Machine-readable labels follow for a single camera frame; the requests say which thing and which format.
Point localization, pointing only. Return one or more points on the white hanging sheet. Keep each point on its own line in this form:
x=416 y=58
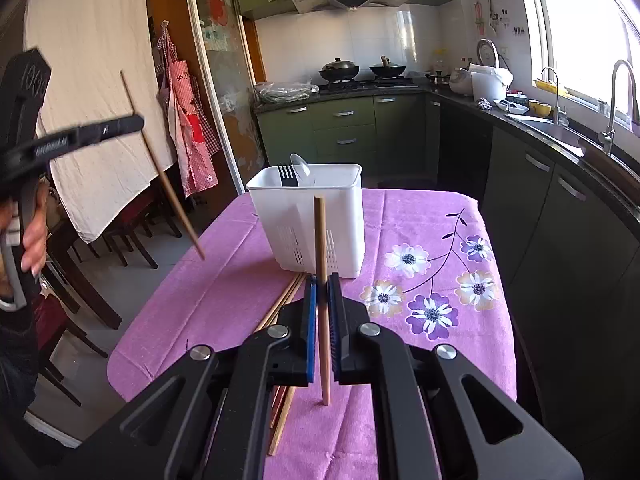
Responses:
x=90 y=85

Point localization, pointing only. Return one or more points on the white spoon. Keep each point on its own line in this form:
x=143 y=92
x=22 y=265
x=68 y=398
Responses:
x=301 y=164

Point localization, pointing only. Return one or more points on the white plastic container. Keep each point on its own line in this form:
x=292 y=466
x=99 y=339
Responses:
x=487 y=85

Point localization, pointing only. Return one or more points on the pale wooden chopstick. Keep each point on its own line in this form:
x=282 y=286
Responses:
x=282 y=425

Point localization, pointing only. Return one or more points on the steel sink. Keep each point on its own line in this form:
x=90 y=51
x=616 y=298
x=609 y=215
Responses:
x=545 y=125

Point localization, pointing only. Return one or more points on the black fork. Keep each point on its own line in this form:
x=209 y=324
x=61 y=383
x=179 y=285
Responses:
x=287 y=174

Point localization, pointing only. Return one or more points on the tall steel faucet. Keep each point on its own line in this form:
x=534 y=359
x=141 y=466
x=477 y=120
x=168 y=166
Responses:
x=609 y=125

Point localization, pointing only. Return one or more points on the plastic bag of greens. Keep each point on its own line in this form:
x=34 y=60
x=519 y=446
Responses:
x=285 y=92

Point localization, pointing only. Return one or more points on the white rice cooker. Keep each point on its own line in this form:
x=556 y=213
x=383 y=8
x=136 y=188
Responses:
x=460 y=80

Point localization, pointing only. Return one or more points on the dark stone countertop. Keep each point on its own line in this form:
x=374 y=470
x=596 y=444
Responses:
x=460 y=100

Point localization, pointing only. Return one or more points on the brown wooden chopstick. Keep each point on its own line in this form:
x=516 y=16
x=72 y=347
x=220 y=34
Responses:
x=320 y=240
x=175 y=200
x=272 y=310

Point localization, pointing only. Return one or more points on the small steel faucet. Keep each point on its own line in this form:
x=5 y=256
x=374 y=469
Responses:
x=556 y=105

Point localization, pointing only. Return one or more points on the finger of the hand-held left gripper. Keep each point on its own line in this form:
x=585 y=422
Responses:
x=110 y=126

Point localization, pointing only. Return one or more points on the kitchen window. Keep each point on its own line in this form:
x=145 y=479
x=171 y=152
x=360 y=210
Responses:
x=580 y=20

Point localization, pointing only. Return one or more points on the small dark pot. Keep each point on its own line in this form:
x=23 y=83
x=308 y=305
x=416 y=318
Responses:
x=437 y=78

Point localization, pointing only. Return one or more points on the green lower cabinets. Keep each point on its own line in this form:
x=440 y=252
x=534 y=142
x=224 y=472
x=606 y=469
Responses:
x=350 y=130

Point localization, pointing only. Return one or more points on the red checked apron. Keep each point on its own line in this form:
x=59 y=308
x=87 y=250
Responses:
x=192 y=125

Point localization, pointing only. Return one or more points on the purple floral tablecloth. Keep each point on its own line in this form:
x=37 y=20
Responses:
x=225 y=280

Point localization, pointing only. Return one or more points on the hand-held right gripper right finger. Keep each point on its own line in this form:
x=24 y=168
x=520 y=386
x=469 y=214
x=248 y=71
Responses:
x=335 y=340

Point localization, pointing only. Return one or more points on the frosted glass sliding door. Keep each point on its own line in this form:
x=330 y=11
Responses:
x=225 y=85

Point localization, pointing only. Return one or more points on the white dish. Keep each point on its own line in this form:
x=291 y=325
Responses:
x=515 y=108

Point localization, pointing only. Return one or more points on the black gas stove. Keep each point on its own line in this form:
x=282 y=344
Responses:
x=370 y=85

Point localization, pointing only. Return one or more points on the dark wooden chair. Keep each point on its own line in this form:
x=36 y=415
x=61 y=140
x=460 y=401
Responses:
x=131 y=232
x=50 y=320

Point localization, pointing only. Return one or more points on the yellow bowl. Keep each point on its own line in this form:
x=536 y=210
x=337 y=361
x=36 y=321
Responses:
x=540 y=109

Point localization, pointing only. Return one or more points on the white plastic utensil holder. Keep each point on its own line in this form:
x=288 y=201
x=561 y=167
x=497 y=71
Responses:
x=340 y=210

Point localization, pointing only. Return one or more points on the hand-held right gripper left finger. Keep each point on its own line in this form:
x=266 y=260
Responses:
x=312 y=330

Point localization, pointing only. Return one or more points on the black wok with lid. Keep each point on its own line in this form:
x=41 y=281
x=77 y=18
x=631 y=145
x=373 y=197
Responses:
x=339 y=69

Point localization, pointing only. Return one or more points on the person's left hand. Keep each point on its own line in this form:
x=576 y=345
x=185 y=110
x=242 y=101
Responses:
x=35 y=245

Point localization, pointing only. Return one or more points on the dark lower cabinets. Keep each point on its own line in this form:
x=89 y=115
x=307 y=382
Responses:
x=525 y=210

